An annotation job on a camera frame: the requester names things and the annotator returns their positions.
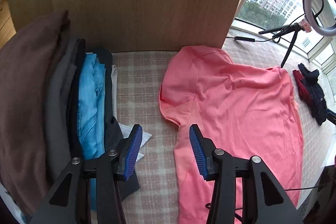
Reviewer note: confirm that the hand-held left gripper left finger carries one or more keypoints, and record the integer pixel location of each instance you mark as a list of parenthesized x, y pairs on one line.
[(134, 150)]

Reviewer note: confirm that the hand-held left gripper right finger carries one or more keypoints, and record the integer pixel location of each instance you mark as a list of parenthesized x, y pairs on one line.
[(198, 153)]

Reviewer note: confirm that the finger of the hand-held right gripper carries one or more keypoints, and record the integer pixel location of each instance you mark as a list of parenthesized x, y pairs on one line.
[(331, 116)]

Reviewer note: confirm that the pink shirt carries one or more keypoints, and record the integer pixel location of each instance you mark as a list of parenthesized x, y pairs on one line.
[(231, 108)]

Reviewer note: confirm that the stack of folded clothes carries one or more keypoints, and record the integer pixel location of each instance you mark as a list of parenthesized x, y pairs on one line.
[(23, 95)]

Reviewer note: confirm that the navy garment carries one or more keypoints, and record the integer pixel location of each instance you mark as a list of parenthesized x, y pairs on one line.
[(317, 98)]

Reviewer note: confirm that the red garment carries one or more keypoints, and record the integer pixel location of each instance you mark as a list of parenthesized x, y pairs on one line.
[(302, 85)]

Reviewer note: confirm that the blue folded garment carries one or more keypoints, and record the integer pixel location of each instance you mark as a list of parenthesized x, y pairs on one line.
[(90, 108)]

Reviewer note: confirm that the pink plaid blanket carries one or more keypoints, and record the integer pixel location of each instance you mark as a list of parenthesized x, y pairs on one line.
[(141, 82)]

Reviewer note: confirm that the pink tripod tag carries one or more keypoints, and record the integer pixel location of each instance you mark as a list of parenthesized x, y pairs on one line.
[(305, 24)]

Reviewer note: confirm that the pine wood panel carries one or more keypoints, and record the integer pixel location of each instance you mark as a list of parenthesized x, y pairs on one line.
[(5, 19)]

